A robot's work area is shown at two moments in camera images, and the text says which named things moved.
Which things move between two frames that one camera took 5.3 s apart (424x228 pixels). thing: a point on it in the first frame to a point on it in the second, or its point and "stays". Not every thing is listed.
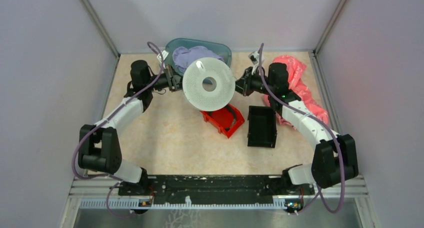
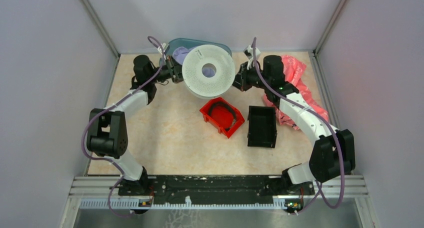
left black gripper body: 164,80 to 168,72
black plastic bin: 262,127 stays
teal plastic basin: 175,43 stays
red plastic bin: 227,120 stays
